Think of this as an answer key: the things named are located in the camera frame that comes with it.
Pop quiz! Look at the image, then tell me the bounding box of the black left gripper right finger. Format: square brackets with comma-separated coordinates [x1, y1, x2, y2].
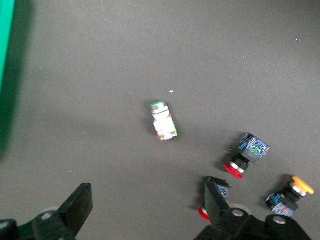
[196, 181, 251, 240]

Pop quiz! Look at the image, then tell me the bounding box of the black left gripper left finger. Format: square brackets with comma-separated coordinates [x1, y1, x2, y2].
[31, 183, 94, 240]

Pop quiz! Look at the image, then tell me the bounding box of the white push button green cap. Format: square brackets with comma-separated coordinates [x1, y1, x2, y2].
[149, 99, 180, 142]

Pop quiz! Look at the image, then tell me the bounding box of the red mushroom push button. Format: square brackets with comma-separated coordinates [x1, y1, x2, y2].
[198, 176, 231, 223]
[223, 132, 271, 180]

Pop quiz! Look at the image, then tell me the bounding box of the yellow mushroom push button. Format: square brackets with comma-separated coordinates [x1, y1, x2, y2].
[265, 175, 315, 218]

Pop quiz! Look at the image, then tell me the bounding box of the green plastic tray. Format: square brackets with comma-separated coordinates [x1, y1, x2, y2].
[0, 0, 16, 156]

